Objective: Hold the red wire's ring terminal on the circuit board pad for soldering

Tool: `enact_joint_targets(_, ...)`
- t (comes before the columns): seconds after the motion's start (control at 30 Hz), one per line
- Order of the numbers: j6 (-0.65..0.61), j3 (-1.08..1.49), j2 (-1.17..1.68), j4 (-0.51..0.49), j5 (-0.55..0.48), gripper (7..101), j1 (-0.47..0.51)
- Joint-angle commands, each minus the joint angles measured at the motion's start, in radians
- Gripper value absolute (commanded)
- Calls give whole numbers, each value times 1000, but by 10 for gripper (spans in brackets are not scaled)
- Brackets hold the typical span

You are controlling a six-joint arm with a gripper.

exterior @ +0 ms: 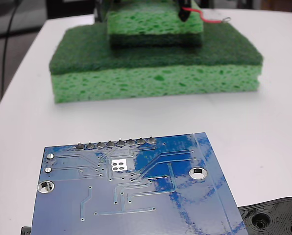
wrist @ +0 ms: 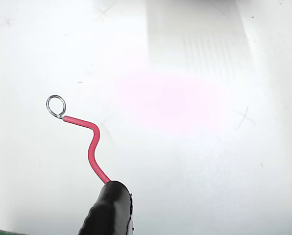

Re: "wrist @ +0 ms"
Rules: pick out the large green scouring sponge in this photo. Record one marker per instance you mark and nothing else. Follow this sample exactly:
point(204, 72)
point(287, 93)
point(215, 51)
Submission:
point(1, 232)

